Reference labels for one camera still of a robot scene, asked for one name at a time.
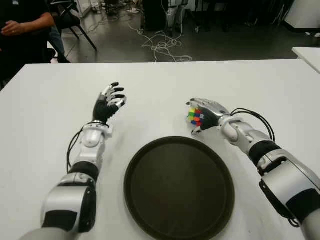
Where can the tall black cabinet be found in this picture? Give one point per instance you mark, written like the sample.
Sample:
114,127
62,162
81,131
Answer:
155,15

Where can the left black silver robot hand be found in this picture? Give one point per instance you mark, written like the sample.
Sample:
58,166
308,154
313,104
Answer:
103,110

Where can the right silver black robot arm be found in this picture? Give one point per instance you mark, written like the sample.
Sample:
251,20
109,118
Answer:
287,175

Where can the seated person in black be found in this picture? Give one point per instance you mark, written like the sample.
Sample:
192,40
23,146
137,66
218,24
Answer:
15,45

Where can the black folding chair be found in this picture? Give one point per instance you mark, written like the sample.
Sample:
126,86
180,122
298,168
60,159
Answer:
71,21

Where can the multicoloured Rubik's cube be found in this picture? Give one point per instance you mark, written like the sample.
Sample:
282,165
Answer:
195,116

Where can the white side table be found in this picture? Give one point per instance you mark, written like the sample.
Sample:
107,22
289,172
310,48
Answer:
308,56

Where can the white cabinet with black base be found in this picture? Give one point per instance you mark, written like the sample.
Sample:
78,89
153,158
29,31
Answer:
305,12

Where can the dark brown round plate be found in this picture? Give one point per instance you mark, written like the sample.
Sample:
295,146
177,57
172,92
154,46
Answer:
178,187

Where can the small white floor object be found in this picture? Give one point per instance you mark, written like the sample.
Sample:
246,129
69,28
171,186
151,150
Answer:
317,35

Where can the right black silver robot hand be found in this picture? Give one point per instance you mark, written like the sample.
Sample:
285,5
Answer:
212,115

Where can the left silver black robot arm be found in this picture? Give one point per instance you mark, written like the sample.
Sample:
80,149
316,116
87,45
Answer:
90,150

